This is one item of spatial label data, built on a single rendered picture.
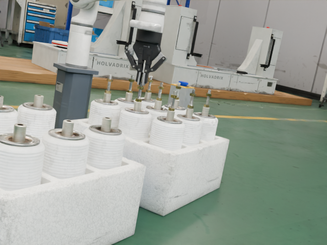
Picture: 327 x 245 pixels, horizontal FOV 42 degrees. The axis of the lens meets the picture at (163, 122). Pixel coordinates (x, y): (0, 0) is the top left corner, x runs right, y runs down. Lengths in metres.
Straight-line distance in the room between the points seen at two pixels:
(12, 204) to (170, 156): 0.53
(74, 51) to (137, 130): 0.64
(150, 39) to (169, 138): 0.29
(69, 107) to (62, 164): 0.94
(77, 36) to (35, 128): 0.76
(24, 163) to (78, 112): 1.05
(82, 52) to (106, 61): 1.78
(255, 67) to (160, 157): 3.87
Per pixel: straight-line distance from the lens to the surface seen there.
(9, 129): 1.05
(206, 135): 1.41
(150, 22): 1.24
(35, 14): 6.82
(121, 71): 3.66
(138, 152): 1.21
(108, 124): 0.97
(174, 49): 4.03
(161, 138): 1.20
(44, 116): 1.11
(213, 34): 8.43
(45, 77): 3.30
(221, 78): 4.39
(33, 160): 0.79
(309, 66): 6.95
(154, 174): 1.19
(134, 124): 1.25
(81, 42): 1.79
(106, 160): 0.95
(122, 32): 3.78
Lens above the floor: 0.48
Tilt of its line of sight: 11 degrees down
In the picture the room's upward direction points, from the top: 10 degrees clockwise
